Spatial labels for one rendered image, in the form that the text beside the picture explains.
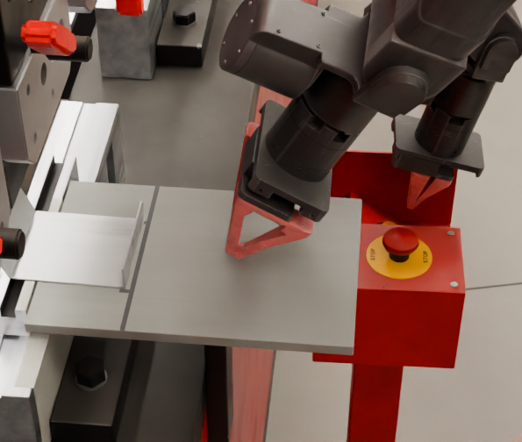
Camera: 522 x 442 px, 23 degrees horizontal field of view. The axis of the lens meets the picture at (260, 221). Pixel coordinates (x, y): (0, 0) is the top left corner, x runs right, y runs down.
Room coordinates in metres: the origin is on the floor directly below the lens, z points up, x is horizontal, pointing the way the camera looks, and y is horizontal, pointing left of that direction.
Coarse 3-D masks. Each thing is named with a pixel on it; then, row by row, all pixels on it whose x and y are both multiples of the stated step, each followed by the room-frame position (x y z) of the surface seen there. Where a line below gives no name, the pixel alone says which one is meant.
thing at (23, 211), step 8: (16, 200) 0.83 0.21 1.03; (24, 200) 0.84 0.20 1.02; (16, 208) 0.82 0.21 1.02; (24, 208) 0.83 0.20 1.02; (32, 208) 0.84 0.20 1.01; (16, 216) 0.81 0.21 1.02; (24, 216) 0.82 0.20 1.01; (32, 216) 0.83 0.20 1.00; (16, 224) 0.81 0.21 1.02; (24, 224) 0.82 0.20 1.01; (24, 232) 0.81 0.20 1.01; (0, 264) 0.76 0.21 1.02; (8, 264) 0.77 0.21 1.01; (8, 272) 0.76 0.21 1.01
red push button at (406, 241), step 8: (392, 232) 1.03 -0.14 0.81; (400, 232) 1.03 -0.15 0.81; (408, 232) 1.03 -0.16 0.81; (384, 240) 1.02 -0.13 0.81; (392, 240) 1.01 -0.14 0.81; (400, 240) 1.01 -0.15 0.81; (408, 240) 1.01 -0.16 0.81; (416, 240) 1.02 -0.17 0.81; (392, 248) 1.00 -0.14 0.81; (400, 248) 1.00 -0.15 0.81; (408, 248) 1.00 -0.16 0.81; (416, 248) 1.01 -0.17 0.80; (392, 256) 1.01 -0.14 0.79; (400, 256) 1.01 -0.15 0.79; (408, 256) 1.01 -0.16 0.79
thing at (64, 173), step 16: (48, 160) 0.91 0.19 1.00; (48, 176) 0.90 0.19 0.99; (64, 176) 0.89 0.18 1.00; (32, 192) 0.87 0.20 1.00; (48, 192) 0.88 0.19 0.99; (64, 192) 0.87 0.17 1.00; (48, 208) 0.86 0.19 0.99; (0, 288) 0.75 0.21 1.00; (16, 288) 0.76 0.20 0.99; (0, 304) 0.73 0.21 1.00; (16, 304) 0.74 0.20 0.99; (0, 320) 0.72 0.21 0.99; (16, 320) 0.72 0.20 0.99
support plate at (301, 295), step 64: (128, 192) 0.87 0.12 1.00; (192, 192) 0.87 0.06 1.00; (192, 256) 0.79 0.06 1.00; (256, 256) 0.79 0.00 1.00; (320, 256) 0.79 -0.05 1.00; (64, 320) 0.71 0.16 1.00; (128, 320) 0.71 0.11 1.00; (192, 320) 0.71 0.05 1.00; (256, 320) 0.71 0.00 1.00; (320, 320) 0.71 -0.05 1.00
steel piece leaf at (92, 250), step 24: (48, 216) 0.83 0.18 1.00; (72, 216) 0.83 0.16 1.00; (96, 216) 0.83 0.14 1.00; (48, 240) 0.80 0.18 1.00; (72, 240) 0.80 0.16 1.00; (96, 240) 0.80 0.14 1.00; (120, 240) 0.80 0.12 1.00; (24, 264) 0.77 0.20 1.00; (48, 264) 0.77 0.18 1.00; (72, 264) 0.77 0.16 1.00; (96, 264) 0.77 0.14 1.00; (120, 264) 0.77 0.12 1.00
